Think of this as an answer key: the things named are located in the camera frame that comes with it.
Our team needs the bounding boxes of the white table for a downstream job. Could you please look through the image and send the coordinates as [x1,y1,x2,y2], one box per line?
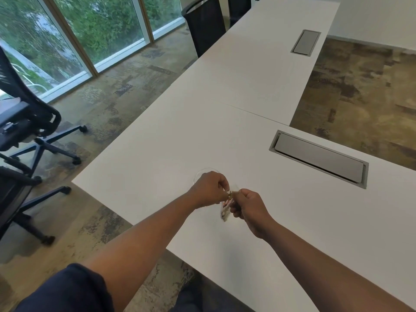
[170,0,340,126]
[71,84,416,312]

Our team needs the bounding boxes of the person's right hand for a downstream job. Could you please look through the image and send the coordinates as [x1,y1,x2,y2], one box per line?
[229,188,277,240]

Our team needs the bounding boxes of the navy left sleeve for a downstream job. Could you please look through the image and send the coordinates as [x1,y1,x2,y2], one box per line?
[14,263,114,312]

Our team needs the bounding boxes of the large glass window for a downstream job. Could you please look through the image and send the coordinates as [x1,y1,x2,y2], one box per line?
[0,0,186,103]

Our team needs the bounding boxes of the long grey cable hatch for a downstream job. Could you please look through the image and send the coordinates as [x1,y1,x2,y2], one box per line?
[269,130,370,189]

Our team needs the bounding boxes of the clear glass bowl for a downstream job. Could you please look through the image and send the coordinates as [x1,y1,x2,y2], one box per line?
[193,168,240,210]

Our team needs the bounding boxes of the dark trousers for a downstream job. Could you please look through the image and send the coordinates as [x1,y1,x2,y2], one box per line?
[169,274,247,312]

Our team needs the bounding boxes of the black high-back chair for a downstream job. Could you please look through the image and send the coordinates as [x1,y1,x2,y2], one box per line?
[227,0,253,28]
[181,0,227,59]

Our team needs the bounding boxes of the black mesh office chair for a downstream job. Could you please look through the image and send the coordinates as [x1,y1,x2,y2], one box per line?
[0,45,88,166]

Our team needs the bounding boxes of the person's right forearm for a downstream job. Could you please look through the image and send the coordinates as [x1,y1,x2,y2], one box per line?
[260,221,415,312]

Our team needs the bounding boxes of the clear plastic candy bag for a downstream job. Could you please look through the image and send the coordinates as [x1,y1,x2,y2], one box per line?
[219,190,240,223]

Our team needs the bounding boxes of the person's left hand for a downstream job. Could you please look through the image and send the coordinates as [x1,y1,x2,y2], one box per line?
[187,171,231,210]

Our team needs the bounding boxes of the small grey cable hatch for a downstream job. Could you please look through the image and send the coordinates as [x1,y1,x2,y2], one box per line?
[290,29,322,57]

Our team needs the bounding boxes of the person's left forearm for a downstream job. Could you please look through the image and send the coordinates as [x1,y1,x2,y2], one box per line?
[81,191,199,312]

